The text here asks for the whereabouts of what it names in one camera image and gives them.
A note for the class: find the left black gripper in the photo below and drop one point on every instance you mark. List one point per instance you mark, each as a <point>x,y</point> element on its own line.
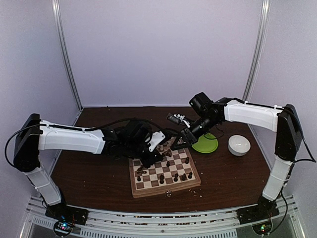
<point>153,158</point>

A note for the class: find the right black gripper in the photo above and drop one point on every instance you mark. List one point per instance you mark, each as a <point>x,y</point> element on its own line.
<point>184,145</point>

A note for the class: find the wooden chess board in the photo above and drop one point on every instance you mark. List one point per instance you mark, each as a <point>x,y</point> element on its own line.
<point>174,162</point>

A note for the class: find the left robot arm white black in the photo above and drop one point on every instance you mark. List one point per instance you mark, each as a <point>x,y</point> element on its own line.
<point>136,140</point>

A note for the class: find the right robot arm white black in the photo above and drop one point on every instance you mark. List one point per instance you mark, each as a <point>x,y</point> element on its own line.
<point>283,121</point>

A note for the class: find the dark queen chess piece lying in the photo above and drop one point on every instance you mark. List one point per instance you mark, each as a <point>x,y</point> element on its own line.
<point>141,170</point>

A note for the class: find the green plate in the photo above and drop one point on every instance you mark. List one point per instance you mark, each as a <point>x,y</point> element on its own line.
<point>207,143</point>

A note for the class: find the white bowl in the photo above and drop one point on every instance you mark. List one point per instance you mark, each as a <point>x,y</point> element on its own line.
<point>238,145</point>

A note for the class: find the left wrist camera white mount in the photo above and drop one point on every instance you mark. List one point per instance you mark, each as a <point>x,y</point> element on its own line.
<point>154,140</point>

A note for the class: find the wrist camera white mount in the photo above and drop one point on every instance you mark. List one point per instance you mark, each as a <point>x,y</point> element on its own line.
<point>179,119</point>
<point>154,140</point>

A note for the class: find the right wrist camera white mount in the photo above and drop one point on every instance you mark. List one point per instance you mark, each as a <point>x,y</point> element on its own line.
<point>179,119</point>

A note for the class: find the front aluminium rail base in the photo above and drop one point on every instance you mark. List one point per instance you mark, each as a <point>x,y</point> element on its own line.
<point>221,223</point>

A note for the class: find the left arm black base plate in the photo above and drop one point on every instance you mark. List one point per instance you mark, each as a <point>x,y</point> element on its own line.
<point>68,214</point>

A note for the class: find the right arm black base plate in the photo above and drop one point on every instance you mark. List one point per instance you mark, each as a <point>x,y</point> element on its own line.
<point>254,214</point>

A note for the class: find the right aluminium frame post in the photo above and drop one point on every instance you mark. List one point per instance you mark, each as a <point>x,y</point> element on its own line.
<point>259,47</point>

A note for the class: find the aluminium frame post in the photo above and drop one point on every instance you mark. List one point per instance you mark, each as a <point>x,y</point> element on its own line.
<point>64,51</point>
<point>259,47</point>

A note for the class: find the left aluminium frame post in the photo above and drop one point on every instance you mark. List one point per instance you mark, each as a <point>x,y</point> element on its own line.
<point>64,51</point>

